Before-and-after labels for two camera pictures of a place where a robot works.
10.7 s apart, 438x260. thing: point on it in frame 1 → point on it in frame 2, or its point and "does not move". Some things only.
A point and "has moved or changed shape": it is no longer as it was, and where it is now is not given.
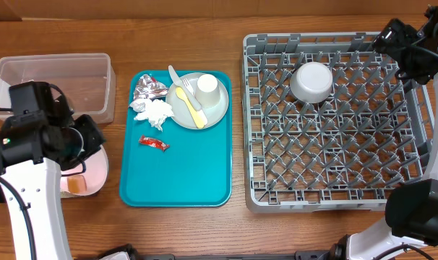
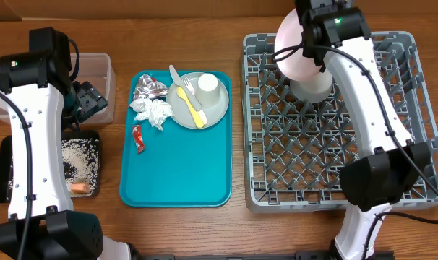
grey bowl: x=311 y=82 does not move
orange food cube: x=76 y=183 has moved or changed shape
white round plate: x=97 y=170 → x=296 y=66
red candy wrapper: x=152 y=142 → x=136 y=130
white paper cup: x=207 y=91 does not move
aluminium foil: x=147 y=88 does not move
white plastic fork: x=187 y=84 does not move
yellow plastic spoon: x=181 y=94 does not move
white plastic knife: x=189 y=95 does not move
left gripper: x=95 y=137 → x=92 y=100
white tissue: x=156 y=110 does not move
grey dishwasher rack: x=331 y=123 does not move
